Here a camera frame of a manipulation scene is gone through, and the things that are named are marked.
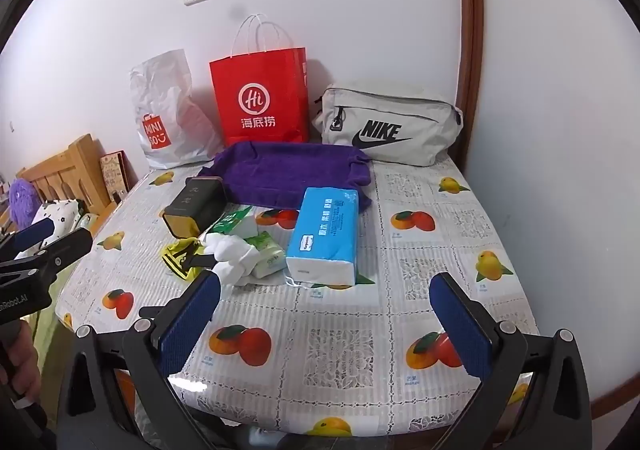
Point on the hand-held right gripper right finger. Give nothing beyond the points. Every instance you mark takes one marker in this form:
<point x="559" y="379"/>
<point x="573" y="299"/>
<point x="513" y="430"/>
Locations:
<point x="465" y="330"/>

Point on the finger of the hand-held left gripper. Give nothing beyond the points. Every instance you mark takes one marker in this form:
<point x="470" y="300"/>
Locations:
<point x="35" y="232"/>
<point x="70" y="247"/>

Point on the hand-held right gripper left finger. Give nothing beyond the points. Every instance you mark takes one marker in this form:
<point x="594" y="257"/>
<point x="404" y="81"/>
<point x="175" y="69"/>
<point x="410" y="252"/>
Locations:
<point x="190" y="325"/>

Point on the yellow black pouch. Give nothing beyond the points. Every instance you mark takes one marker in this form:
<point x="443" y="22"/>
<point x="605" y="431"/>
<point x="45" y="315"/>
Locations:
<point x="175" y="255"/>

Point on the white gloves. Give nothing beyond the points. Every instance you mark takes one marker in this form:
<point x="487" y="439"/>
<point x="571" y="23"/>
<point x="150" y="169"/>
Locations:
<point x="230" y="255"/>

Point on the small green tissue pack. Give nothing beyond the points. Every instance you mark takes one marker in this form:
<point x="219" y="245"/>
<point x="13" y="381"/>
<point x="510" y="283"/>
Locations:
<point x="270" y="257"/>

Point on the dark green tea tin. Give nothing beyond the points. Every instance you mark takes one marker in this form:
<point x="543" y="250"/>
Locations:
<point x="192" y="210"/>

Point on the white green wet wipes pack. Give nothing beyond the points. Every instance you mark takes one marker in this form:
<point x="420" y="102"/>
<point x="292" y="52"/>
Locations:
<point x="240" y="220"/>

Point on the blue tissue pack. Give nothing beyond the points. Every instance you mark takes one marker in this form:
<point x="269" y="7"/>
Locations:
<point x="325" y="230"/>

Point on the purple towel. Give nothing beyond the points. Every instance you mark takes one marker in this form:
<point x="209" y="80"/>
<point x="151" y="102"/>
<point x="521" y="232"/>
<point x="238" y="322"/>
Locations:
<point x="280" y="170"/>

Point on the person's left hand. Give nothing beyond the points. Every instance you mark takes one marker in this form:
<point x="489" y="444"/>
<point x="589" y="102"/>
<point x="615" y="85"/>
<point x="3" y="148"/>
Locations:
<point x="20" y="355"/>

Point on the white spotted pillow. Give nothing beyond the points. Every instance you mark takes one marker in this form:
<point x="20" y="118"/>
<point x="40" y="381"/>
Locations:
<point x="60" y="212"/>

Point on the purple plush toy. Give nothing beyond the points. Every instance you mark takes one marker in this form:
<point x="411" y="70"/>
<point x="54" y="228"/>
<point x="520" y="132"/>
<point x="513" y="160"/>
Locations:
<point x="22" y="200"/>

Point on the wooden headboard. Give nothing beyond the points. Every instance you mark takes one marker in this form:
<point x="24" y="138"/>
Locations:
<point x="80" y="165"/>

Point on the brown patterned box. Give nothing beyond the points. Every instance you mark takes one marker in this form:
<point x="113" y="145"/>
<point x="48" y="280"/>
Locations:
<point x="115" y="175"/>

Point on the fruit print tablecloth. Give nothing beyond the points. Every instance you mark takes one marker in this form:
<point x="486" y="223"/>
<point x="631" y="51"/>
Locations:
<point x="350" y="330"/>

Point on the white plastic shopping bag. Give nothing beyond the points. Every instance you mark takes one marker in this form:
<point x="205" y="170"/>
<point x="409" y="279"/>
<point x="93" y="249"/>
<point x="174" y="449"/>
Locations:
<point x="170" y="100"/>

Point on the grey waist bag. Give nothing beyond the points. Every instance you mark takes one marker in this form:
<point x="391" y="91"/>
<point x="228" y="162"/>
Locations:
<point x="400" y="110"/>

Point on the red paper bag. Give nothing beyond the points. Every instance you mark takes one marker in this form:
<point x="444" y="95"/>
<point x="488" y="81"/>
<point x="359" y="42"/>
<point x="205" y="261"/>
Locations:
<point x="260" y="80"/>

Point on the brown wooden door frame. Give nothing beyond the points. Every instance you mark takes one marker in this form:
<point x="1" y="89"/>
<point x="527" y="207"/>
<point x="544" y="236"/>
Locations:
<point x="470" y="55"/>

